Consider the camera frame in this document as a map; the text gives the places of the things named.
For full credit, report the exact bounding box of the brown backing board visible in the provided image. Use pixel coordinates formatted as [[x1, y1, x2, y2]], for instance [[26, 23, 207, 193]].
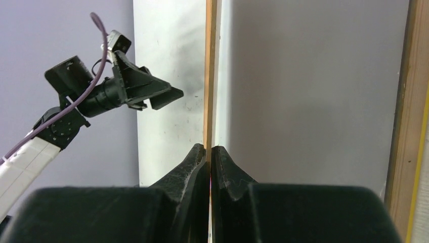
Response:
[[214, 1, 409, 196]]

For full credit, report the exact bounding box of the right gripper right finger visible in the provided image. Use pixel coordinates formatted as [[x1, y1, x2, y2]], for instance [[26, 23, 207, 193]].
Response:
[[211, 146, 401, 242]]

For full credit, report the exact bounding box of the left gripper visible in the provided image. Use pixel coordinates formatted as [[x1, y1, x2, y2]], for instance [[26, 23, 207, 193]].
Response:
[[78, 51, 184, 117]]

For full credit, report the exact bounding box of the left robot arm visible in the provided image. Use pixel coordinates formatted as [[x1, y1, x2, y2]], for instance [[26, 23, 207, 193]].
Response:
[[1, 51, 184, 222]]

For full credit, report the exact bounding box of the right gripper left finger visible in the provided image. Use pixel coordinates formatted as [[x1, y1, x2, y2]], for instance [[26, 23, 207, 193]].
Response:
[[1, 144, 206, 242]]

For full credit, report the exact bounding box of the yellow picture frame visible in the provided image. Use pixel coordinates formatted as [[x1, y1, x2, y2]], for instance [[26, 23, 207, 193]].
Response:
[[384, 0, 428, 242]]

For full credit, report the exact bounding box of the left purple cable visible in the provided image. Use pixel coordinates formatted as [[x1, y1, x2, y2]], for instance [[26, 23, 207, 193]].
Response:
[[0, 12, 110, 165]]

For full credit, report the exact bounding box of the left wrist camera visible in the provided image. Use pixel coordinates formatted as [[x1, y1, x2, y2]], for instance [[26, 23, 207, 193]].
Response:
[[107, 30, 132, 59]]

